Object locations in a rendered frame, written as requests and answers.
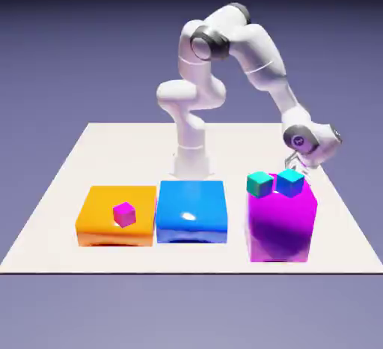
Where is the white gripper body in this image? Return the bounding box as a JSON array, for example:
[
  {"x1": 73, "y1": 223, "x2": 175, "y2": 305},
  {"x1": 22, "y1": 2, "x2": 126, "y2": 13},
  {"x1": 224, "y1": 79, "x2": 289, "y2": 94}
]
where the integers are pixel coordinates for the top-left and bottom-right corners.
[{"x1": 284, "y1": 151, "x2": 312, "y2": 180}]

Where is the small blue cube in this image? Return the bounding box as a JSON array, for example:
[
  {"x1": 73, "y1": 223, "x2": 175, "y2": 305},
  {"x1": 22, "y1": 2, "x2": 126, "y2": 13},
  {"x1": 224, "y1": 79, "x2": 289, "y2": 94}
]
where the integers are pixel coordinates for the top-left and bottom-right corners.
[{"x1": 275, "y1": 169, "x2": 305, "y2": 198}]

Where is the small teal cube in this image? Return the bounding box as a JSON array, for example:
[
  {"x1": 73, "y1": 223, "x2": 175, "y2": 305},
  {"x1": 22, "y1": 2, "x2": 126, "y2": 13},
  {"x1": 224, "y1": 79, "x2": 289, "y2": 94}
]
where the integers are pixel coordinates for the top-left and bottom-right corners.
[{"x1": 246, "y1": 171, "x2": 275, "y2": 199}]

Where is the small magenta cube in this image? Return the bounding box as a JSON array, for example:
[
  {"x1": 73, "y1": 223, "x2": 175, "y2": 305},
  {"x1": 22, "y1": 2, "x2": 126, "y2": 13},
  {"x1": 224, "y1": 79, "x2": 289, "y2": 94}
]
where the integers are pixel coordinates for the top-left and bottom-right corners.
[{"x1": 112, "y1": 201, "x2": 138, "y2": 229}]

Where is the large magenta box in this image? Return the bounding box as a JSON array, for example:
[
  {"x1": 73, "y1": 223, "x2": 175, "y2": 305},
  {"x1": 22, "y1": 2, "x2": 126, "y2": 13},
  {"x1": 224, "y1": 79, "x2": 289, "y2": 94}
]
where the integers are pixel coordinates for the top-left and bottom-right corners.
[{"x1": 247, "y1": 173, "x2": 318, "y2": 264}]

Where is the large blue box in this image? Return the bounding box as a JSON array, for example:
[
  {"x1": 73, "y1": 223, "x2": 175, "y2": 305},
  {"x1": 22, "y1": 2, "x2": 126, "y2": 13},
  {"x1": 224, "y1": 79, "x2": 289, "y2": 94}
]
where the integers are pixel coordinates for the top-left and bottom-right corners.
[{"x1": 155, "y1": 180, "x2": 228, "y2": 244}]

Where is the large orange box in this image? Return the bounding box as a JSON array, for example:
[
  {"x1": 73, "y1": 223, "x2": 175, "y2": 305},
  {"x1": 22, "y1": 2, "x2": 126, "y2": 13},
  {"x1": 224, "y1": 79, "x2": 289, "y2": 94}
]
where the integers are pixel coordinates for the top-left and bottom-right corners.
[{"x1": 74, "y1": 185, "x2": 158, "y2": 247}]

